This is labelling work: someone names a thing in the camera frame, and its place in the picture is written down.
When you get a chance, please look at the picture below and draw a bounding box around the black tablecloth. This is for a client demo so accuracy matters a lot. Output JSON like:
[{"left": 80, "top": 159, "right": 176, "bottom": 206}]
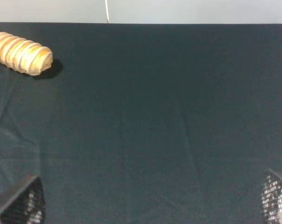
[{"left": 0, "top": 23, "right": 282, "bottom": 224}]

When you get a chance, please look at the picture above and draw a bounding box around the ridged bread roll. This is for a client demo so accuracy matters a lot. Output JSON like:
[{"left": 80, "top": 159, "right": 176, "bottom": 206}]
[{"left": 0, "top": 32, "right": 53, "bottom": 76}]

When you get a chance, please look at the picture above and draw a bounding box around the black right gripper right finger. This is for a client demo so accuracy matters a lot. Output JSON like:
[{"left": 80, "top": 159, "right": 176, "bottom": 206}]
[{"left": 261, "top": 169, "right": 282, "bottom": 224}]

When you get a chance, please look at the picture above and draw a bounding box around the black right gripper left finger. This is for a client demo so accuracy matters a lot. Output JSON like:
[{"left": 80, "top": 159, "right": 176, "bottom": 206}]
[{"left": 0, "top": 175, "right": 46, "bottom": 224}]

